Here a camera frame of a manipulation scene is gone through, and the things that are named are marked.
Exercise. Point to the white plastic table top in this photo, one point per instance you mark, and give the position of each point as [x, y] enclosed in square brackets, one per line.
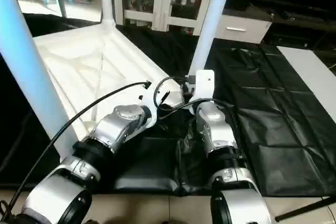
[94, 61]

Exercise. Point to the white drawer unit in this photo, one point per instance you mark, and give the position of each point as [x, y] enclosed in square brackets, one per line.
[241, 29]

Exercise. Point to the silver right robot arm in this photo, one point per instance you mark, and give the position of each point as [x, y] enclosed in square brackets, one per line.
[215, 129]

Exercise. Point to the black stand leg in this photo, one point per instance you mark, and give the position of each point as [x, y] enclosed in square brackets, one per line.
[304, 209]

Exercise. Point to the black work mat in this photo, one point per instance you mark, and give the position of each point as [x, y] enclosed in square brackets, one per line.
[273, 129]

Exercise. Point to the white flat board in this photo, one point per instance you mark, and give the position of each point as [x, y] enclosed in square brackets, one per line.
[310, 72]

